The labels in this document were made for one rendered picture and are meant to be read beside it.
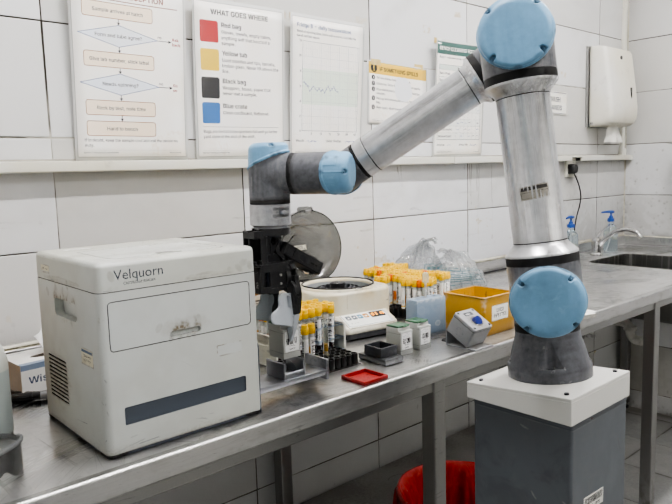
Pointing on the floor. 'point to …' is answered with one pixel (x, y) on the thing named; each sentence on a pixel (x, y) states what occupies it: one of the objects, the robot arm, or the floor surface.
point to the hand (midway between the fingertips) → (284, 331)
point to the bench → (351, 406)
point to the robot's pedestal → (549, 457)
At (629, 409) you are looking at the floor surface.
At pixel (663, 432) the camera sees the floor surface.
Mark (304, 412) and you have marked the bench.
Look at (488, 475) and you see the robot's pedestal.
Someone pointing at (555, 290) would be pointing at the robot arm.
